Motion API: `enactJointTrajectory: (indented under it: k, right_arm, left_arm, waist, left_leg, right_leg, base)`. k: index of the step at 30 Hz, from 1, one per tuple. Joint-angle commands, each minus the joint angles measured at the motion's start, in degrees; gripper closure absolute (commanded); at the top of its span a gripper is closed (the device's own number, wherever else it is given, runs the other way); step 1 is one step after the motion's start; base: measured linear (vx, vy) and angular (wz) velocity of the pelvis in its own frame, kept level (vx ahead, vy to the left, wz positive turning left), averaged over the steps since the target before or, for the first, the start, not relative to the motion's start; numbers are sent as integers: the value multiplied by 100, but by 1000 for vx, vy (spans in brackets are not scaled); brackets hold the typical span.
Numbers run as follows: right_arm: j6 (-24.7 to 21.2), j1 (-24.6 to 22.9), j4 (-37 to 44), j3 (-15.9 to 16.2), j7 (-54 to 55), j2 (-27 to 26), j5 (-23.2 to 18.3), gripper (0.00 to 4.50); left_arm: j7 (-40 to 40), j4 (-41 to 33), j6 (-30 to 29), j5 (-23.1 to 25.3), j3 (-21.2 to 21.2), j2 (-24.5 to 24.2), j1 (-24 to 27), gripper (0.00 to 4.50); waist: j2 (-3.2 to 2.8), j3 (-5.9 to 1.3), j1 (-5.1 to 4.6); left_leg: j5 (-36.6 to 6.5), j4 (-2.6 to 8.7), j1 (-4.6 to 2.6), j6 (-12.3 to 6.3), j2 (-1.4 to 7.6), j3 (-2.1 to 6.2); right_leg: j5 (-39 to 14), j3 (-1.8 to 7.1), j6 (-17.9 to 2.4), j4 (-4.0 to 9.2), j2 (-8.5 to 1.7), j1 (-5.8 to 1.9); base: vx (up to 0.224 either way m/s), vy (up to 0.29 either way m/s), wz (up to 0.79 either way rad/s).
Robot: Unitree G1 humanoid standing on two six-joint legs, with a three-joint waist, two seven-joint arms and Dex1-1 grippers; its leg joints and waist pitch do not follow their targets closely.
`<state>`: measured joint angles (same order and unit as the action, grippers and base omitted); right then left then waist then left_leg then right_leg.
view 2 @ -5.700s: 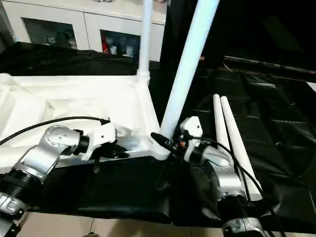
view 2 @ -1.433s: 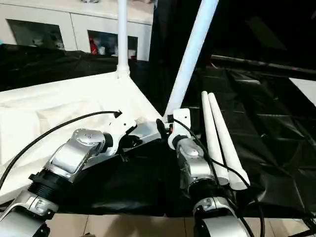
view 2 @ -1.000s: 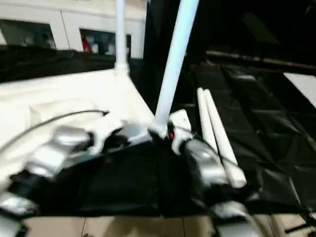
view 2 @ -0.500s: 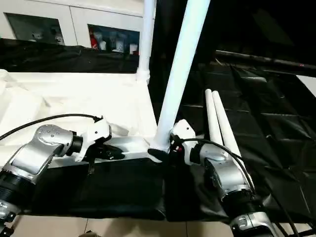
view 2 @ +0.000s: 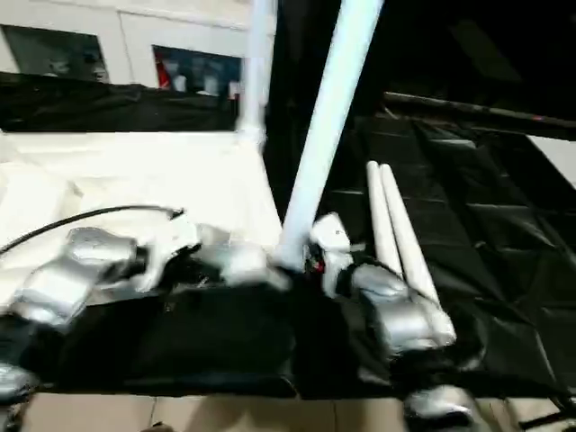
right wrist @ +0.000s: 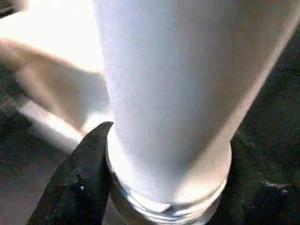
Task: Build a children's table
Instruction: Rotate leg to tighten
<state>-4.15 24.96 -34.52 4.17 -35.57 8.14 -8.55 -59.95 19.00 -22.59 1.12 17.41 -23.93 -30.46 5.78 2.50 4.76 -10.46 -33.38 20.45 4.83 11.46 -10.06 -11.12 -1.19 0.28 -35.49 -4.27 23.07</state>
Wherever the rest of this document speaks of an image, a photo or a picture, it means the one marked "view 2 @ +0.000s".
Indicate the white cabinet with glass doors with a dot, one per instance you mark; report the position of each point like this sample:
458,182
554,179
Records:
126,36

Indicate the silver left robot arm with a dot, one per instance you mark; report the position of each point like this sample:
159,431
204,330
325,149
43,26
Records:
67,279

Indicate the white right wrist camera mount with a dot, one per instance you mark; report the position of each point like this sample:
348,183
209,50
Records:
333,234

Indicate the white paper sheet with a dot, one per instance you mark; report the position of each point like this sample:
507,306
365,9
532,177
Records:
558,157

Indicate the black mat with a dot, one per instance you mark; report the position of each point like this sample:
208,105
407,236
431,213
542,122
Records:
450,225

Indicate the white plastic table leg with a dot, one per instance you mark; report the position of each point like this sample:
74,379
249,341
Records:
256,67
333,112
381,211
409,238

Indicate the white plastic table top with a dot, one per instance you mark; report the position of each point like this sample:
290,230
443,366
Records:
135,171

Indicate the black backdrop cloth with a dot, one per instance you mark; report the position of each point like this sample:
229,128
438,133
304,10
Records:
450,45

